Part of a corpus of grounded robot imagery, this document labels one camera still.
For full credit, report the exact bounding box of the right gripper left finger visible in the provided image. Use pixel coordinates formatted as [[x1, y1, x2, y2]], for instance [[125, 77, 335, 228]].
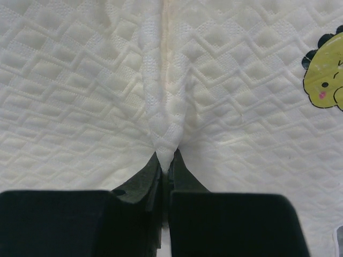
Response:
[[1, 155, 162, 256]]

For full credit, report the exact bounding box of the cream yellow foam pillow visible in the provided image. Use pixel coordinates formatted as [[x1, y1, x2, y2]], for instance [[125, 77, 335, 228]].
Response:
[[1, 1, 342, 256]]

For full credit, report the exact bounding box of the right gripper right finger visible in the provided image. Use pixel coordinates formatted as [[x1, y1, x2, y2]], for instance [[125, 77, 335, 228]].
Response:
[[168, 151, 309, 256]]

